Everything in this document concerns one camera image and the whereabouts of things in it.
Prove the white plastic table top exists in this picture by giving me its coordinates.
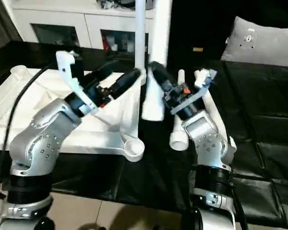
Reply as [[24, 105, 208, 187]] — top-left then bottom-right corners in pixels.
[[0, 65, 146, 163]]

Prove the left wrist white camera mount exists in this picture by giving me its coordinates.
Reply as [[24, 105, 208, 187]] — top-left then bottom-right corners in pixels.
[[55, 50, 102, 116]]

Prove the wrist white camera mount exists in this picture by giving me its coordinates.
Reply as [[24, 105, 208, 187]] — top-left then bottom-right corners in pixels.
[[170, 68, 218, 115], [55, 50, 102, 116]]

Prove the black tangled item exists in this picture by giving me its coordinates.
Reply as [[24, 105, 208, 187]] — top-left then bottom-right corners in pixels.
[[97, 0, 116, 10]]

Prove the grey curtain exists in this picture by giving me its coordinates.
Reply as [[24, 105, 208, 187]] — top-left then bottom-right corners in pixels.
[[0, 0, 23, 55]]

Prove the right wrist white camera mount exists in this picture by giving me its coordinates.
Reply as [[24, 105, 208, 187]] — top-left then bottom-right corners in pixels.
[[170, 68, 218, 115]]

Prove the white sideboard with glass doors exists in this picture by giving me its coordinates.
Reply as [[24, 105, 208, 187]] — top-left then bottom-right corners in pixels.
[[12, 0, 159, 53]]

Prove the white plastic table leg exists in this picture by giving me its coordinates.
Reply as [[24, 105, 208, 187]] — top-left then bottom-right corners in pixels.
[[203, 92, 238, 166], [133, 0, 148, 86], [141, 0, 172, 122], [169, 69, 190, 151]]

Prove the black work surface mat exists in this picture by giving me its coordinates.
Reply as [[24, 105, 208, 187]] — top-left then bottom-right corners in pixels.
[[0, 40, 288, 227]]

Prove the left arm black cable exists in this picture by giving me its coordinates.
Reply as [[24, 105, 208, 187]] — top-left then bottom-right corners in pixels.
[[0, 65, 56, 230]]

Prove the grey pillow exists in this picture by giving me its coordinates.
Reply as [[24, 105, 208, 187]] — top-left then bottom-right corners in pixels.
[[220, 16, 288, 68]]

